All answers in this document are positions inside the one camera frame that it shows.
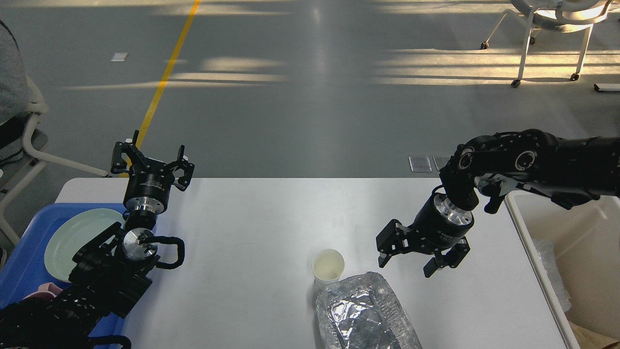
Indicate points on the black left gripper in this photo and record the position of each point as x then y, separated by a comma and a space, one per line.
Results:
149, 186

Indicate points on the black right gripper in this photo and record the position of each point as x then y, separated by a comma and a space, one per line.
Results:
438, 226

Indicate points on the foil container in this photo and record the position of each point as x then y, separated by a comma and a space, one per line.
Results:
363, 312

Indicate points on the white paper cup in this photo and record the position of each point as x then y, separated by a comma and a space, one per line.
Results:
327, 266

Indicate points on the light green plate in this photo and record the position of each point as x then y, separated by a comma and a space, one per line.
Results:
73, 235

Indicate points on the foil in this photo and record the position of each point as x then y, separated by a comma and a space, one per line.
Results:
546, 252

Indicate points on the pink mug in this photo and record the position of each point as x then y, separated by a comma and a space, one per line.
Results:
46, 292

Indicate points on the brown paper bag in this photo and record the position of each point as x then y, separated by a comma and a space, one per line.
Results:
593, 340

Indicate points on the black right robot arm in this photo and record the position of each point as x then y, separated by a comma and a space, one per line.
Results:
568, 172

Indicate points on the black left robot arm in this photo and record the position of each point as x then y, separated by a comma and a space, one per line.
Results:
111, 271

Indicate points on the clear floor plate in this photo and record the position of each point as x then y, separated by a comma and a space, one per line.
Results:
420, 165
441, 161

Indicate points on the white chair left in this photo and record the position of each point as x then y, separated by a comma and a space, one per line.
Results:
17, 176

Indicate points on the white floor marker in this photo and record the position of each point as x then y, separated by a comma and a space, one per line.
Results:
119, 57

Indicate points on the person in grey sweater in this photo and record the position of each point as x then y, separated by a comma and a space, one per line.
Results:
14, 98

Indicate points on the blue plastic tray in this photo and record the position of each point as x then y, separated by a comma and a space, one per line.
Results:
25, 270

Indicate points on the white plastic bin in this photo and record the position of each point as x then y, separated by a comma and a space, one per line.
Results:
586, 242

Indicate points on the white office chair right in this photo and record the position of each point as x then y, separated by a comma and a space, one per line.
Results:
562, 16

